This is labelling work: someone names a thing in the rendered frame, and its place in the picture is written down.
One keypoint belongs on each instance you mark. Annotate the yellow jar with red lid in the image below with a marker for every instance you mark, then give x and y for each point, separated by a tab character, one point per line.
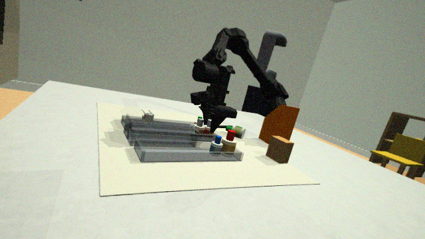
229	143

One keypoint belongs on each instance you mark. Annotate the white jar with blue cap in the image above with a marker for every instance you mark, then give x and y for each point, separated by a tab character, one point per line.
216	145

